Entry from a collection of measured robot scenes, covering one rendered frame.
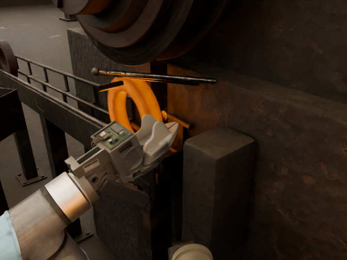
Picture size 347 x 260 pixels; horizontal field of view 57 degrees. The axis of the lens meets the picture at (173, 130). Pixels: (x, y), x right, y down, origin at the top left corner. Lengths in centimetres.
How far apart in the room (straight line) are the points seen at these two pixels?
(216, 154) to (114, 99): 33
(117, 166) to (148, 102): 16
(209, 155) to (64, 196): 23
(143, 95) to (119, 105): 13
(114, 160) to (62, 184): 9
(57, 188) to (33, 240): 8
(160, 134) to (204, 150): 12
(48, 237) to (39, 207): 5
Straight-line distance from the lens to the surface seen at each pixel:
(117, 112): 76
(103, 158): 54
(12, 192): 189
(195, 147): 50
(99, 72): 52
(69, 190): 53
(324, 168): 50
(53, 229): 54
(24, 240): 54
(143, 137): 61
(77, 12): 55
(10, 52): 162
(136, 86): 64
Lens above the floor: 105
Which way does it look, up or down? 27 degrees down
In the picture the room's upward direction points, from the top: straight up
